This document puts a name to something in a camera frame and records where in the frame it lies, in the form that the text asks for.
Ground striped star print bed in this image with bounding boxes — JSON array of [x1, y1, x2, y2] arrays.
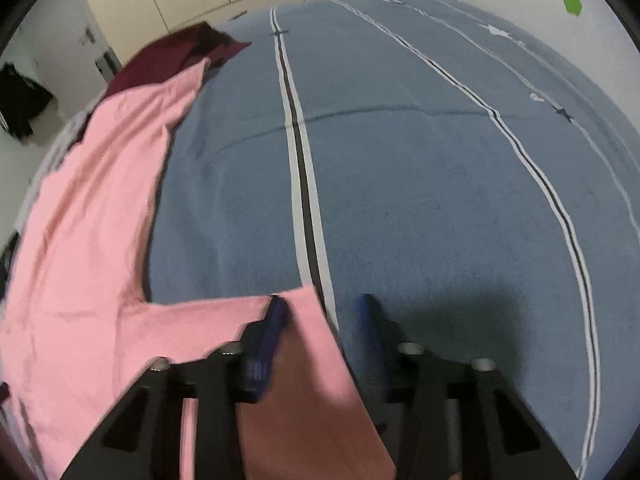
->
[[0, 0, 640, 480]]

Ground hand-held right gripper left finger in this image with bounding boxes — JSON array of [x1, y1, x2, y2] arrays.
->
[[60, 295, 291, 480]]

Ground white door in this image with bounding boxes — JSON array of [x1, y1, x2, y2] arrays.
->
[[35, 0, 121, 111]]

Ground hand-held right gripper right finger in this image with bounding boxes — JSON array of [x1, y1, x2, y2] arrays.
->
[[354, 293, 581, 480]]

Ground black striped jacket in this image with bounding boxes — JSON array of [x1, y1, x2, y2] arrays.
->
[[0, 61, 52, 145]]

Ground pink printed t-shirt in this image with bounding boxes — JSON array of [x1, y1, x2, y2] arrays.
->
[[0, 57, 398, 480]]

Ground dark grey ribbed suitcase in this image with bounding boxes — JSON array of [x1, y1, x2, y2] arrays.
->
[[95, 46, 123, 86]]

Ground maroon shirt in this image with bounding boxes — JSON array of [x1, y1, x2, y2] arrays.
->
[[102, 21, 252, 98]]

